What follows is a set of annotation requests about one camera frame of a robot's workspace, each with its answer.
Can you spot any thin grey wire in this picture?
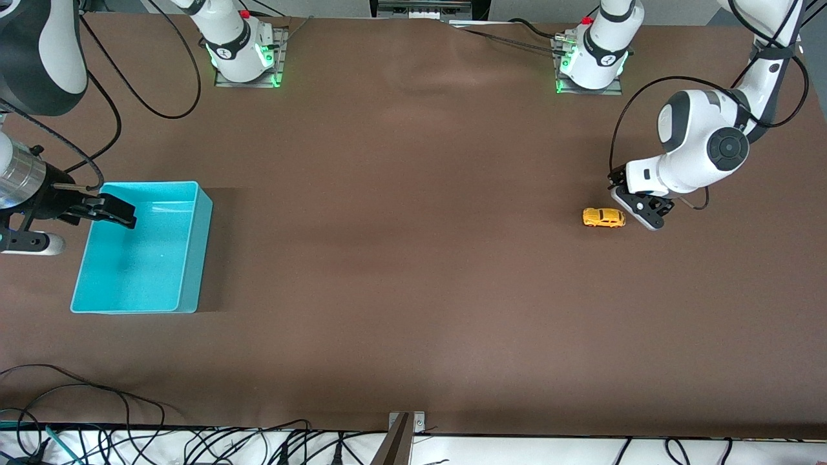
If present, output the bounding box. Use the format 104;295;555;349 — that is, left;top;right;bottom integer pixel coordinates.
284;15;315;43

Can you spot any teal strap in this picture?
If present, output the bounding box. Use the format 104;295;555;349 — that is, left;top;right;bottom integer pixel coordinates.
0;421;83;465

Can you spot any turquoise plastic bin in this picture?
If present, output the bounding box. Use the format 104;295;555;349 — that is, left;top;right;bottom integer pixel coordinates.
70;181;213;315

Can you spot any white power strip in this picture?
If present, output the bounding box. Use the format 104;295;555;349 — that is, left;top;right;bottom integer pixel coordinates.
377;0;474;20

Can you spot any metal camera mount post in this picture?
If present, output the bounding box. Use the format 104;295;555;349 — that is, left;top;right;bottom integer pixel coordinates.
372;411;426;465

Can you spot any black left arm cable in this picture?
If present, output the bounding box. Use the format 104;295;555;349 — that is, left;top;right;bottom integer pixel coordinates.
609;0;810;211

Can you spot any yellow beetle toy car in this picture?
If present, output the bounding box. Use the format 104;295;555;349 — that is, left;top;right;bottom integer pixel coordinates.
583;207;626;229

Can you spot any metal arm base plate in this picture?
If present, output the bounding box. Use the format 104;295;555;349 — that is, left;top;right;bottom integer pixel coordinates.
215;27;289;89
554;36;625;96

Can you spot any brown table cover sheet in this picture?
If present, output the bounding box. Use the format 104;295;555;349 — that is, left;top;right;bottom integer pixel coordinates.
0;12;827;440

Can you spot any black looping cable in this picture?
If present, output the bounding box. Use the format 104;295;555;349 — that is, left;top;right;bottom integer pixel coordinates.
0;364;169;465

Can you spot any black cable to arm base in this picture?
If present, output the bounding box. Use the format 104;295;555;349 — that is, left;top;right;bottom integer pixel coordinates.
452;18;566;56

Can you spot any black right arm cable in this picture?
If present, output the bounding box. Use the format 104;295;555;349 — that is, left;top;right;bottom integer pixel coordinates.
0;0;202;191

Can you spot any white lower ledge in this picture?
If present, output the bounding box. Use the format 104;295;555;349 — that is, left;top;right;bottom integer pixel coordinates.
0;426;827;465

